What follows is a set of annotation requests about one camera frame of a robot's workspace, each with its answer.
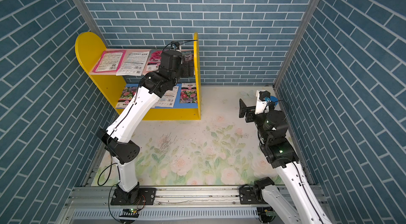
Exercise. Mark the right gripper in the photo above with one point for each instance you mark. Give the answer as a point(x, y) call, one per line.
point(244, 110)

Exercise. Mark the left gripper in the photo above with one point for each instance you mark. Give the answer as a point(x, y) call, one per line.
point(183, 67)

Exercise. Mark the red peony seed bag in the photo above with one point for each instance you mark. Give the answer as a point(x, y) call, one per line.
point(153, 61)

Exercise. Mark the white text gourd seed bag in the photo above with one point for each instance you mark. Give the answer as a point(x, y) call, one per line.
point(134, 62)

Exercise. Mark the purple flower seed bag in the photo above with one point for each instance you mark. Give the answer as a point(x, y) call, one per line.
point(188, 64)

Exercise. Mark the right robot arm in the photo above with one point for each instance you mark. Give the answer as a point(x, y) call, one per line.
point(285, 167)

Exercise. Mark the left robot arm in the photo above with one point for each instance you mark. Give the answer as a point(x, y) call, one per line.
point(117, 137)

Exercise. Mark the colourful flower seed bag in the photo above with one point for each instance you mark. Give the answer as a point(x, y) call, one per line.
point(188, 93)

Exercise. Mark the white back-side seed bag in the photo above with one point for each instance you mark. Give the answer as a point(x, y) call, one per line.
point(169, 99)

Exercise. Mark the candy chrysanthemum seed bag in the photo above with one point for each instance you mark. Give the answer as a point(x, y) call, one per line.
point(126, 96)

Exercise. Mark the yellow wooden shelf unit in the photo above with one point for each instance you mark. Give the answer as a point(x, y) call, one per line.
point(89, 48)

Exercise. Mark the pink-bordered seed bag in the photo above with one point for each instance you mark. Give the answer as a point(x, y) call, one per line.
point(110, 61)

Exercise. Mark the floral table mat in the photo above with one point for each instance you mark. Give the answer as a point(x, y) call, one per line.
point(219, 149)

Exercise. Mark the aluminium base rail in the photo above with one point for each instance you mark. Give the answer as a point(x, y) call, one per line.
point(199, 205)

